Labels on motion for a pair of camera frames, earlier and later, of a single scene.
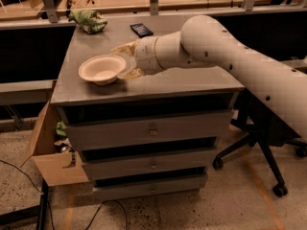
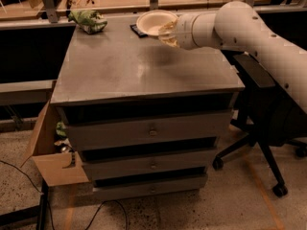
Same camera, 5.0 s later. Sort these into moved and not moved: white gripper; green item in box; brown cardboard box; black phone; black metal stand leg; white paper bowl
Moved: white paper bowl; white gripper
Not moved: black phone; brown cardboard box; black metal stand leg; green item in box
